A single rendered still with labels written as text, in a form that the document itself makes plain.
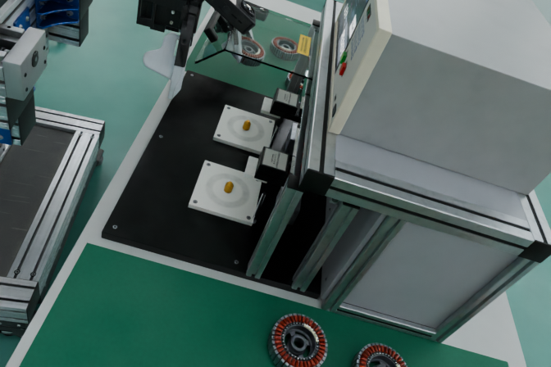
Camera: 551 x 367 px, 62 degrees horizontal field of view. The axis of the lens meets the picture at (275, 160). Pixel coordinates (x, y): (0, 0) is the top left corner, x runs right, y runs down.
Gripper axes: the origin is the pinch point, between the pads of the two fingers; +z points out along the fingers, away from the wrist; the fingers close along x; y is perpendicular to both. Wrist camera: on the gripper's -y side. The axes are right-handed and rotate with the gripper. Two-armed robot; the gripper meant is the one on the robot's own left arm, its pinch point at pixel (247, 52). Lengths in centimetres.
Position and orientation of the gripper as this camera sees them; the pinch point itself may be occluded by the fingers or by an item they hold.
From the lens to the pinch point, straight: 151.7
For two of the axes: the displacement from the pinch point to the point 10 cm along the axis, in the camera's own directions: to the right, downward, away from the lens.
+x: -2.6, 6.1, -7.5
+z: 2.0, 7.9, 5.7
